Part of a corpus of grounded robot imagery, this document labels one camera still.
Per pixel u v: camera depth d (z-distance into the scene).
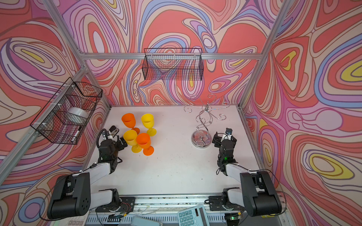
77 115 0.70
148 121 0.91
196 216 0.69
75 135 0.72
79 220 0.68
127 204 0.73
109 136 0.78
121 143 0.82
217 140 0.79
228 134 0.73
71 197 0.42
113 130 1.01
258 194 0.42
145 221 0.65
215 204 0.74
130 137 0.86
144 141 0.85
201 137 0.96
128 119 0.96
